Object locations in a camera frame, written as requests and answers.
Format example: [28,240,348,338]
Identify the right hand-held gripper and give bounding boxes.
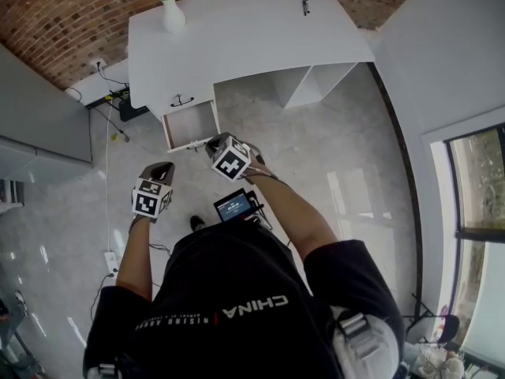
[204,131,253,182]

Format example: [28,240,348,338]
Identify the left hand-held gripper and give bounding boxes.
[131,161,176,223]

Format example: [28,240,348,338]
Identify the white cabinet drawer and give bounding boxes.
[160,99,222,152]

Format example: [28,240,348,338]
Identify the person's left forearm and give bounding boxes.
[116,215,155,303]

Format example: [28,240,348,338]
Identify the person's right forearm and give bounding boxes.
[244,170,340,260]

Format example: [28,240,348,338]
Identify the white desk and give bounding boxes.
[126,0,376,152]

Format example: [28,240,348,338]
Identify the person's right hand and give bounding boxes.
[249,144,267,171]

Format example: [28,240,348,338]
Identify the black screen device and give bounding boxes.
[213,187,264,223]

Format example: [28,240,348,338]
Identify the black router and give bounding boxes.
[108,88,151,122]

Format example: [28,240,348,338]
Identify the white power strip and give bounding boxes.
[103,250,119,280]

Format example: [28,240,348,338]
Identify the black printed T-shirt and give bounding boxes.
[82,221,406,379]

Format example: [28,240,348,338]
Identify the grey cabinet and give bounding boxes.
[0,43,94,185]

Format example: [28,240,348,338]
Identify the white slatted appliance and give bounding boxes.
[0,179,24,215]

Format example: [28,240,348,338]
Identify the black folding chair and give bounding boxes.
[406,292,462,345]

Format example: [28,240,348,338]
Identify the white cable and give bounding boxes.
[103,103,114,254]

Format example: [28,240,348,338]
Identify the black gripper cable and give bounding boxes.
[240,166,285,185]

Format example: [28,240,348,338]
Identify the grey white harness strap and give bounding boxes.
[329,308,399,379]
[88,363,119,379]

